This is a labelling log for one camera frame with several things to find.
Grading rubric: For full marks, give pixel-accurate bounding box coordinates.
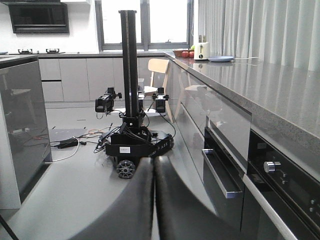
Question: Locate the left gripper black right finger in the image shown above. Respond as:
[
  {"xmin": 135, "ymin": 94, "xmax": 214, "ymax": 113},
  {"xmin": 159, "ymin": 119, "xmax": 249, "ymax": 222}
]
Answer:
[{"xmin": 154, "ymin": 156, "xmax": 245, "ymax": 240}]

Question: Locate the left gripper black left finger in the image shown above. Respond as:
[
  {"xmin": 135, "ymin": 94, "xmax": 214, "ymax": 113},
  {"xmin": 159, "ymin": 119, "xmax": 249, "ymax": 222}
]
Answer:
[{"xmin": 71, "ymin": 157, "xmax": 154, "ymax": 240}]

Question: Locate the red apple in basket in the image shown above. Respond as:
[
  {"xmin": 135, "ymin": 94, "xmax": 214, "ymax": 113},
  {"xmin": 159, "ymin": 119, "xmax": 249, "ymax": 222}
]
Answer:
[
  {"xmin": 188, "ymin": 51, "xmax": 194, "ymax": 59},
  {"xmin": 181, "ymin": 51, "xmax": 189, "ymax": 59}
]

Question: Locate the black mobile robot with mast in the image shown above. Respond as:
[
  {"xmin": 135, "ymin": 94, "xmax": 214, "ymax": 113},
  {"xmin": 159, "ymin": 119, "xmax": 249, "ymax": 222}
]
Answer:
[{"xmin": 95, "ymin": 10, "xmax": 174, "ymax": 179}]

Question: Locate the black power adapter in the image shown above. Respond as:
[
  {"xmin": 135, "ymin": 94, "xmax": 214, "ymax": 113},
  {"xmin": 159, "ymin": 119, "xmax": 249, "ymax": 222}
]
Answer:
[{"xmin": 57, "ymin": 137, "xmax": 78, "ymax": 149}]

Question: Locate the built-in black oven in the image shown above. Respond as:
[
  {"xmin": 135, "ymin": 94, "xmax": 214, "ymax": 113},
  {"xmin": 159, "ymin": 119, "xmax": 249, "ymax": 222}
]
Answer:
[{"xmin": 241, "ymin": 130, "xmax": 320, "ymax": 240}]

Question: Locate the silver oven knob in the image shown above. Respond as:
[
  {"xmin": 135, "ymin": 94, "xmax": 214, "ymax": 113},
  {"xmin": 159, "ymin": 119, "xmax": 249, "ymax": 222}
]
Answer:
[{"xmin": 263, "ymin": 161, "xmax": 281, "ymax": 173}]

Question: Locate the grey kitchen island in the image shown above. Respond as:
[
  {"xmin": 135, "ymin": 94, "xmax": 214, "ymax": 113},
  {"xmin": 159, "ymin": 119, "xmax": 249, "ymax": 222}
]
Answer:
[{"xmin": 0, "ymin": 55, "xmax": 52, "ymax": 211}]

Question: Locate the wooden chair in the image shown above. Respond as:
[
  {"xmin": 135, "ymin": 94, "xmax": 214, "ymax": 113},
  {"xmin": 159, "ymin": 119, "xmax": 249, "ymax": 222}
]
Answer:
[{"xmin": 143, "ymin": 58, "xmax": 176, "ymax": 123}]

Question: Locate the blue plate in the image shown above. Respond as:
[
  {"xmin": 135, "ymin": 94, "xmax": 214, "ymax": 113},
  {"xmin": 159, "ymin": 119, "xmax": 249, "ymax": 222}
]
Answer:
[{"xmin": 208, "ymin": 55, "xmax": 235, "ymax": 63}]

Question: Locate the wooden fruit basket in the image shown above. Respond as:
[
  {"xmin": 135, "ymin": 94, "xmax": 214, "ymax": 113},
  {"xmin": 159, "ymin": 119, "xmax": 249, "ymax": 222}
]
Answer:
[{"xmin": 173, "ymin": 49, "xmax": 193, "ymax": 58}]

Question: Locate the cream toaster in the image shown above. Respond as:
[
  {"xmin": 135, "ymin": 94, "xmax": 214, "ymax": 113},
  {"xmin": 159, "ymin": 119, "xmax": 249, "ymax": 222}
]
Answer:
[{"xmin": 193, "ymin": 42, "xmax": 210, "ymax": 61}]

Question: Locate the gas stove burner left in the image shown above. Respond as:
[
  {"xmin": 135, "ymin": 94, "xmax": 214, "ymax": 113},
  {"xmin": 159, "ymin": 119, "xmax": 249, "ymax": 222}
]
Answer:
[{"xmin": 18, "ymin": 48, "xmax": 33, "ymax": 55}]

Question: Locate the white curtain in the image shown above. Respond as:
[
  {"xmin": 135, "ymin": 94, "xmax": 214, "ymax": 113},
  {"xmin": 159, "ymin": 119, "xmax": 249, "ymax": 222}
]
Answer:
[{"xmin": 198, "ymin": 0, "xmax": 320, "ymax": 72}]

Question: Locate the black range hood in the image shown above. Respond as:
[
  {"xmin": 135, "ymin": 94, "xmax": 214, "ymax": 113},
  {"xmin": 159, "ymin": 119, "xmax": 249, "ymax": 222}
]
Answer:
[{"xmin": 8, "ymin": 2, "xmax": 70, "ymax": 34}]

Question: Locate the black drawer with steel handle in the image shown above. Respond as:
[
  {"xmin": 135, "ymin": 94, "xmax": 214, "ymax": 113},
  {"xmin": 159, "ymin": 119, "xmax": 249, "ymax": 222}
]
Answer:
[{"xmin": 202, "ymin": 127, "xmax": 245, "ymax": 231}]

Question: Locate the white floor cable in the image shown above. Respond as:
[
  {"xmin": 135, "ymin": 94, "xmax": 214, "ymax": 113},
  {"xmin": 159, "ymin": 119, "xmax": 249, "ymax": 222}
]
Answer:
[{"xmin": 44, "ymin": 136, "xmax": 81, "ymax": 164}]

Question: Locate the white toaster cable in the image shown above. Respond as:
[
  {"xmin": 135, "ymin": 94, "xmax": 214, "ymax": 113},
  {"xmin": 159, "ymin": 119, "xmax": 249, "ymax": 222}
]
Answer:
[{"xmin": 230, "ymin": 56, "xmax": 261, "ymax": 67}]

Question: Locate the dark window frame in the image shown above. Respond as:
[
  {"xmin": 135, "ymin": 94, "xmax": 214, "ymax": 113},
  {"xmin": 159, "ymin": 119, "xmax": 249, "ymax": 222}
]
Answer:
[{"xmin": 94, "ymin": 0, "xmax": 195, "ymax": 51}]

